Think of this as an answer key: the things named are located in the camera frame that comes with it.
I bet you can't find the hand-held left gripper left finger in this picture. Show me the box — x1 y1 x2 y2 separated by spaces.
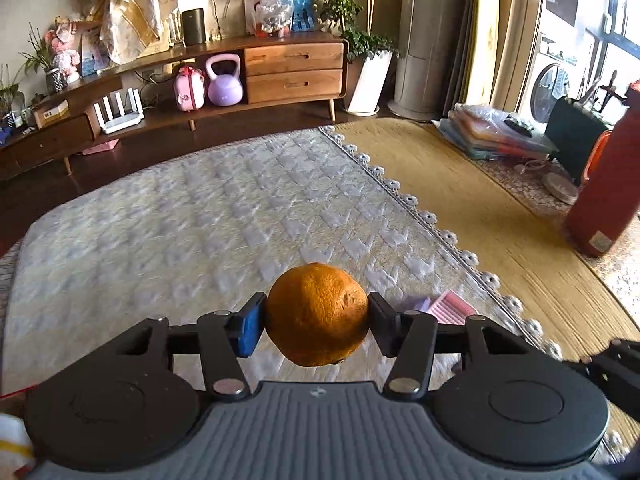
115 291 268 401

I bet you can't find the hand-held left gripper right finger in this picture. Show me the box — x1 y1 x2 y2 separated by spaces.
367 292 531 403

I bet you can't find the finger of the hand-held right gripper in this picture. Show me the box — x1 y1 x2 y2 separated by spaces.
560 337 640 412

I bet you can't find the orange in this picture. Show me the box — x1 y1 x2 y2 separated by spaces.
263 262 371 367

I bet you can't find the white yellow can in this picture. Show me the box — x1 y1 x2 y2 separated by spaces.
0 411 36 480

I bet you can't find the purple toy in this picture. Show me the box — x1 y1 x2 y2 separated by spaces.
399 295 432 314

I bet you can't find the pink ribbed box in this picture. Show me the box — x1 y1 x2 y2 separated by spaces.
424 289 477 332

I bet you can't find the quilted grey mat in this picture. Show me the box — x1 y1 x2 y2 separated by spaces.
0 126 568 413

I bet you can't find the yellow woven floor mat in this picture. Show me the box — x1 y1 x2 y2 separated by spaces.
327 116 640 466

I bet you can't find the white round disc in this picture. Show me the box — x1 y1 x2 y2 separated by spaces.
542 172 581 206

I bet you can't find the red water bottle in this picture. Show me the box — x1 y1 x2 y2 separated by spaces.
562 79 640 259

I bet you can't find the stack of folded cloths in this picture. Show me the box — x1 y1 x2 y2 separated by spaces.
431 102 559 162

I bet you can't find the black bag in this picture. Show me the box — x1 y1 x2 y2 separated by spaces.
544 94 617 187

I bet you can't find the flat pink box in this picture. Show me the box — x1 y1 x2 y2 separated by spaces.
82 138 121 156

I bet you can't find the purple kettlebell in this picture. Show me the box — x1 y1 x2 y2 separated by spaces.
204 53 245 107

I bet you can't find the black remote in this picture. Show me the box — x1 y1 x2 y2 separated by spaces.
502 114 536 137

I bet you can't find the pink toy case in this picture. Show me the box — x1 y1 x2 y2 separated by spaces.
173 63 207 112

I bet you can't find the green plant white pot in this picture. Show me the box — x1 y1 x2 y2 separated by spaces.
304 0 402 117

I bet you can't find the white router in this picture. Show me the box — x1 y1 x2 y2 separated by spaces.
93 87 146 135

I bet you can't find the wooden tv cabinet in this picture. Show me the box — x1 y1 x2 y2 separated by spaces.
0 35 352 182

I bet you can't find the brown white flat box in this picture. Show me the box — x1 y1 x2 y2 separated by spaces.
32 98 71 129

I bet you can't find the beige tower air conditioner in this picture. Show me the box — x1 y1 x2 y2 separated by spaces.
388 0 494 122

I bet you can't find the black speaker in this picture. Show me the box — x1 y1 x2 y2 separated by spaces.
180 7 207 46

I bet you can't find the blue picture card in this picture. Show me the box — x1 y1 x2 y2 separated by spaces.
79 22 109 77

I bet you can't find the clear plastic bag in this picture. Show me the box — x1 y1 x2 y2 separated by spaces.
252 0 297 38

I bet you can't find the beige curtain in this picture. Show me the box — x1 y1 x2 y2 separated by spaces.
445 0 548 113

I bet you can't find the plant in patterned pot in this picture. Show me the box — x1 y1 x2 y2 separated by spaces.
20 24 69 94

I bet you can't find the thin leafed potted plant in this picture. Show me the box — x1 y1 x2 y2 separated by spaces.
0 64 27 117

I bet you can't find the pink plush doll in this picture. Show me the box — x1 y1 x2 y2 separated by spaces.
44 14 84 84

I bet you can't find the patterned cream cloth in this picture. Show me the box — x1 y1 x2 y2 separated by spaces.
89 0 312 65

